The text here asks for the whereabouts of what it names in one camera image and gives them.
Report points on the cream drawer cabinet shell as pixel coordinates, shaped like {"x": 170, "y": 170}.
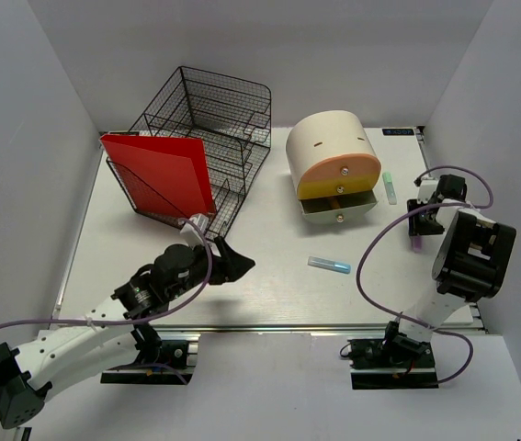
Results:
{"x": 323, "y": 136}

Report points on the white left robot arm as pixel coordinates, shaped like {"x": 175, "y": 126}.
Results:
{"x": 114, "y": 334}

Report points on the green highlighter pen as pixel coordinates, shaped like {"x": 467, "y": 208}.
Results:
{"x": 389, "y": 188}

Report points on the pale green bottom drawer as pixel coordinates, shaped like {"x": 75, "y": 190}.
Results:
{"x": 351, "y": 208}

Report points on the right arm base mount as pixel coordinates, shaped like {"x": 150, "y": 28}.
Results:
{"x": 376, "y": 364}

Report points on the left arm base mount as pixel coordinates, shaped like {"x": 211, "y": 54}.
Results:
{"x": 171, "y": 363}

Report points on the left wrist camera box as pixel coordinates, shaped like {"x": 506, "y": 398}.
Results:
{"x": 193, "y": 230}

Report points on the yellow drawer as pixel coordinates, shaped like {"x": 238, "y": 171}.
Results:
{"x": 333, "y": 187}

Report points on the red A4 file folder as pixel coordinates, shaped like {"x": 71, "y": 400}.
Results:
{"x": 166, "y": 177}

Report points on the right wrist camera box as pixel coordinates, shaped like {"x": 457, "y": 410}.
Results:
{"x": 426, "y": 185}

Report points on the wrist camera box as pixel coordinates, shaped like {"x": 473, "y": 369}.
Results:
{"x": 193, "y": 230}
{"x": 426, "y": 185}

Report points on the blue clear highlighter pen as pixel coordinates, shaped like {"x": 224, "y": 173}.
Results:
{"x": 330, "y": 265}

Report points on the black wire mesh file rack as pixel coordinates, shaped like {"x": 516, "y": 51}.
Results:
{"x": 233, "y": 118}

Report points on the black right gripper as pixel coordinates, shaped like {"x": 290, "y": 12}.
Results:
{"x": 416, "y": 226}

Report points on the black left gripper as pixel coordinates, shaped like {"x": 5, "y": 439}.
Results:
{"x": 231, "y": 265}

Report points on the orange top drawer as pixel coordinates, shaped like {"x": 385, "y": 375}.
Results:
{"x": 357, "y": 169}

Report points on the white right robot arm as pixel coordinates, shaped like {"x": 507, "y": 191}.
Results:
{"x": 470, "y": 265}

